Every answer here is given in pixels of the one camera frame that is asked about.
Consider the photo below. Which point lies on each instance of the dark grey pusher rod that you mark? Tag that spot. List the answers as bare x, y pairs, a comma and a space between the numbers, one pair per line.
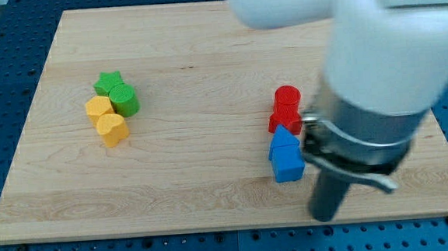
328, 194

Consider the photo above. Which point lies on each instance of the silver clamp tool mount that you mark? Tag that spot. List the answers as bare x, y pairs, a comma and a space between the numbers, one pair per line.
351, 144

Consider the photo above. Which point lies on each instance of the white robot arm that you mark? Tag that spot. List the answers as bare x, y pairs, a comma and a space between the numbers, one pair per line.
386, 65

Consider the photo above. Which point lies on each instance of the blue cube block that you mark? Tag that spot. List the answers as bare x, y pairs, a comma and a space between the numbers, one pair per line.
287, 163

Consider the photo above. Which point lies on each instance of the blue triangle block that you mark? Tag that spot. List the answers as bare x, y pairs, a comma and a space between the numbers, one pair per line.
282, 138

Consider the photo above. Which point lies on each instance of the red star block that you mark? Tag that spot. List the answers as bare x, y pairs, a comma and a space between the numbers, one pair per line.
292, 122

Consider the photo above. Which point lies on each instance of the red cylinder block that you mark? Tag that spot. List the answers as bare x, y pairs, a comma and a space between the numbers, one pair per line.
287, 100

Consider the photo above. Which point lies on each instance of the wooden board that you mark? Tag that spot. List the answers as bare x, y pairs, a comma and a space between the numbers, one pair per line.
196, 159

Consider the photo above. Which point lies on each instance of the yellow heart block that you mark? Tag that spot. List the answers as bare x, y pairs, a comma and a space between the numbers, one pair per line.
112, 128

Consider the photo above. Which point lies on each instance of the green cylinder block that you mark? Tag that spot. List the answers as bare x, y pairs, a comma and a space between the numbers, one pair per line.
124, 100

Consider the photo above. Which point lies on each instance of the yellow hexagon block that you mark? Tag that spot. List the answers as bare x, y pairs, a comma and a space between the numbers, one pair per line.
97, 107

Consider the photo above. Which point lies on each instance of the green star block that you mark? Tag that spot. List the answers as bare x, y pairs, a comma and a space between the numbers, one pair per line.
106, 82

